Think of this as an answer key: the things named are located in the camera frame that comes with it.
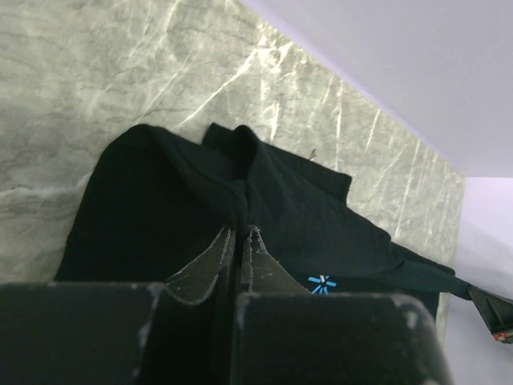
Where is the black t-shirt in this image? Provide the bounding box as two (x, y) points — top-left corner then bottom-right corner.
(55, 124), (470, 313)

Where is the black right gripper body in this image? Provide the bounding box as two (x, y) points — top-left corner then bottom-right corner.
(491, 298), (512, 343)

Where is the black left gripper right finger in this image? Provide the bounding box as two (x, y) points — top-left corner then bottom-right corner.
(232, 228), (453, 384)

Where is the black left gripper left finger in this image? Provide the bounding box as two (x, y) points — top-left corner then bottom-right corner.
(1, 228), (236, 384)

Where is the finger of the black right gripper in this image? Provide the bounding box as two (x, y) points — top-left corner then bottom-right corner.
(468, 285), (506, 332)

